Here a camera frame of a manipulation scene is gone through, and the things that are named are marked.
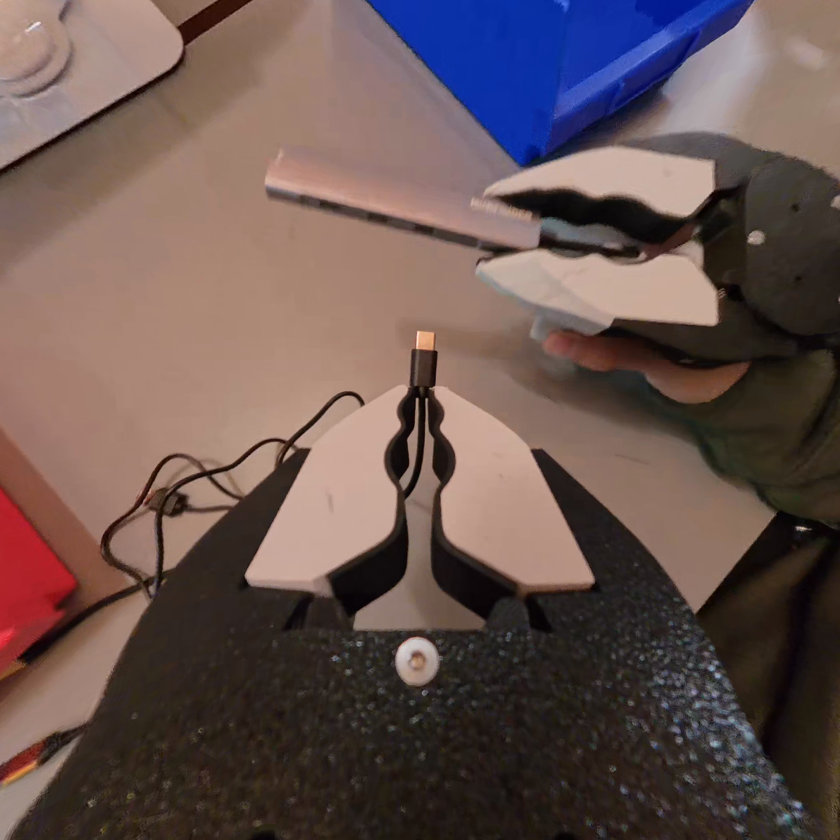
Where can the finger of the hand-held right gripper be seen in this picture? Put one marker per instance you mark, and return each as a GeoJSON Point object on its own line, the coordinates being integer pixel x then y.
{"type": "Point", "coordinates": [623, 174]}
{"type": "Point", "coordinates": [623, 289]}

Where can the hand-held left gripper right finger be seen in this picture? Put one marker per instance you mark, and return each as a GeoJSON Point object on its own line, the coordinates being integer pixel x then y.
{"type": "Point", "coordinates": [505, 505]}

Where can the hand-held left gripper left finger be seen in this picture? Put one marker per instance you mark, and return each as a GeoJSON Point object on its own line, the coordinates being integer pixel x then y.
{"type": "Point", "coordinates": [334, 499]}

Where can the grey usb hub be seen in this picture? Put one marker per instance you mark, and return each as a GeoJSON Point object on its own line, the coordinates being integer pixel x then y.
{"type": "Point", "coordinates": [394, 190]}

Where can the person's right hand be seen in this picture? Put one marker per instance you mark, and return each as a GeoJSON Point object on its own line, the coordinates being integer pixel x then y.
{"type": "Point", "coordinates": [656, 374]}

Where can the blue plastic bin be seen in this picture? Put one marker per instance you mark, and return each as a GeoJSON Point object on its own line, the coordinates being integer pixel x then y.
{"type": "Point", "coordinates": [558, 65]}

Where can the red box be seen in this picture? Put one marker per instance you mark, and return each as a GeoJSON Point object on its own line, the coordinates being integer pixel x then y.
{"type": "Point", "coordinates": [29, 577]}

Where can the white flat stand base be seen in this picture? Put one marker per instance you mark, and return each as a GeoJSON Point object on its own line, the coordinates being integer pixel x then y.
{"type": "Point", "coordinates": [118, 59]}

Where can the clear acrylic sign holder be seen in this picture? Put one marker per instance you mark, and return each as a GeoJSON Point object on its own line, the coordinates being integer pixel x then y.
{"type": "Point", "coordinates": [29, 46]}

